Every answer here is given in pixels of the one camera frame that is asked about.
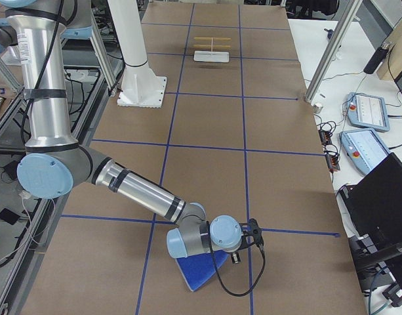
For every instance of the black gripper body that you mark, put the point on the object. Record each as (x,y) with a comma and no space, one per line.
(235,258)

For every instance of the blue grey towel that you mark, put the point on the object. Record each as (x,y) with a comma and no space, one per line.
(196,270)

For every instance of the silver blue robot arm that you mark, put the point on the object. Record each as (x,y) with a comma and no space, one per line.
(55,162)

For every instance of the white wooden towel rack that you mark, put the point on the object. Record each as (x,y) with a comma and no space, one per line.
(212,52)

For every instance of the black laptop computer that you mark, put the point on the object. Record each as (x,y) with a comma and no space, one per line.
(375,203)

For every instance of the near teach pendant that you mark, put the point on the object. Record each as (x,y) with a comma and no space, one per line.
(365,148)

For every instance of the teach pendant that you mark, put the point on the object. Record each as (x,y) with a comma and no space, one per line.
(367,111)
(365,148)

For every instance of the far teach pendant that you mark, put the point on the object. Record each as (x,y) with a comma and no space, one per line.
(367,111)

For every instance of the black water bottle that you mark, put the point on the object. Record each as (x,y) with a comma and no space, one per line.
(378,56)

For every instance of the wooden board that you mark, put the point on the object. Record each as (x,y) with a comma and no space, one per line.
(392,66)

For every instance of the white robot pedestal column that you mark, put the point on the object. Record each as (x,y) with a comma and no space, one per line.
(140,86)

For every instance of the aluminium frame post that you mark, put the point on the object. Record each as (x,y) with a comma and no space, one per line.
(332,47)

